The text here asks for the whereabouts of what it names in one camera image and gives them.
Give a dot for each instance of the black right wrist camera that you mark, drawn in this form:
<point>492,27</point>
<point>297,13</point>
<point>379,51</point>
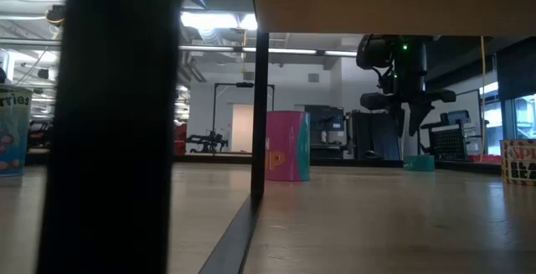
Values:
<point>374,52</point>

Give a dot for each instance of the wooden shelf board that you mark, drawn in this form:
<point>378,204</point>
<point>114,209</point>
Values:
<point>393,1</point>

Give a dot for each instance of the black aluminium table frame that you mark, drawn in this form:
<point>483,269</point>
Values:
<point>356,163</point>

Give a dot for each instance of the window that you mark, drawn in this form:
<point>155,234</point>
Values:
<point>525,117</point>

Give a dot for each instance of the yellow black beans can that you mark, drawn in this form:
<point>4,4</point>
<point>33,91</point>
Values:
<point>519,163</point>

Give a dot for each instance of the dark window blind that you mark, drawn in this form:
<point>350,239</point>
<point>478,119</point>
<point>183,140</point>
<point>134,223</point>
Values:
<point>517,68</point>

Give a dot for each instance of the dark background desk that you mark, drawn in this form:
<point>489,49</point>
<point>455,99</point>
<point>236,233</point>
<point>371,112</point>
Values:
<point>328,150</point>

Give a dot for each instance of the whiteboard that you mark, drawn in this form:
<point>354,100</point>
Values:
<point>469,106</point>

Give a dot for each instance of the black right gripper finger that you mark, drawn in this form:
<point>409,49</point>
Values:
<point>377,101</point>
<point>421,110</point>

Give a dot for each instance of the red bins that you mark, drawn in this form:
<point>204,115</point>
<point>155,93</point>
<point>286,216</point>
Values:
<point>486,159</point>

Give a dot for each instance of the black curtain panel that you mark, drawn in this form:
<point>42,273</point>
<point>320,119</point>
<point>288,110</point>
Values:
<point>372,135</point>

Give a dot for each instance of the black pegboard stand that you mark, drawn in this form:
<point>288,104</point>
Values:
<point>448,142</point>

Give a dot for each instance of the black ceiling-hung device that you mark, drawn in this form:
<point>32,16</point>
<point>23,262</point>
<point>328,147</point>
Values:
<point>55,14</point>

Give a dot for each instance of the dark monitor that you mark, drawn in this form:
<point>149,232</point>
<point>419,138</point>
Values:
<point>324,117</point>

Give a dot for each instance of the grey wall vent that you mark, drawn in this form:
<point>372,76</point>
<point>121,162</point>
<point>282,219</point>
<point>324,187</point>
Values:
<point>313,77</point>

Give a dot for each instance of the short teal can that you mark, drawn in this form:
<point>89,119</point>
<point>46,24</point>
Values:
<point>419,163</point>

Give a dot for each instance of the white door panel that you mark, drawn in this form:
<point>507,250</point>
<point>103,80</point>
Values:
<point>242,129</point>

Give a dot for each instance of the blue berries label can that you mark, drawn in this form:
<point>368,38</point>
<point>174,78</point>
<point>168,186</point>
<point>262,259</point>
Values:
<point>14,140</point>

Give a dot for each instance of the bright ceiling light panel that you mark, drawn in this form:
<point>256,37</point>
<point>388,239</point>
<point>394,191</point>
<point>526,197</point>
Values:
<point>209,20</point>

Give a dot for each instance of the long ceiling light tube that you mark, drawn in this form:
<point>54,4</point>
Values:
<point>293,50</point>

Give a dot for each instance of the black background robot arms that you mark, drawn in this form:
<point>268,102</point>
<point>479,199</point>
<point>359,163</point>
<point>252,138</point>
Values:
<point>207,142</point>

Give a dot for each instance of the pink and teal can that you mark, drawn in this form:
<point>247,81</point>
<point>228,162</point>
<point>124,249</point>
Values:
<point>289,140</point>

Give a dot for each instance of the red background object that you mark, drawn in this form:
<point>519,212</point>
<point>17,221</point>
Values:
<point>181,138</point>

